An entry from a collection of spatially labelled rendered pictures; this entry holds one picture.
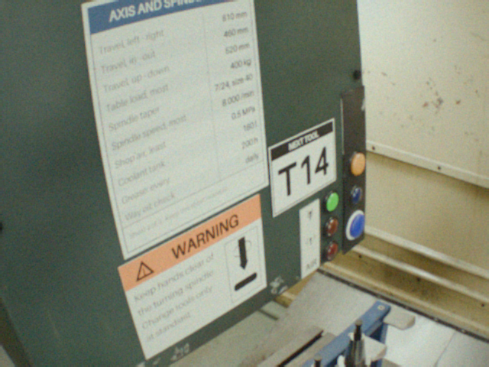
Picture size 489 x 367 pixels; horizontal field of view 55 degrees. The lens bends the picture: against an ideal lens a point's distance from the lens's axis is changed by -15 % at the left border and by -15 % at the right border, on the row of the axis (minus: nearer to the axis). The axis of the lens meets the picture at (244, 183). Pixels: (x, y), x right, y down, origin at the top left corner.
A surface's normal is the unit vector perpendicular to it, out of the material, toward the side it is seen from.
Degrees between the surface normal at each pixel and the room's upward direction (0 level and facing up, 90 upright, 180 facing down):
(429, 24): 90
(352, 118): 90
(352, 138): 90
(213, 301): 90
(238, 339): 0
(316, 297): 24
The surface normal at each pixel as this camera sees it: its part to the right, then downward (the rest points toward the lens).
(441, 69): -0.71, 0.36
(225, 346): -0.08, -0.90
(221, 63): 0.69, 0.26
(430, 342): -0.36, -0.67
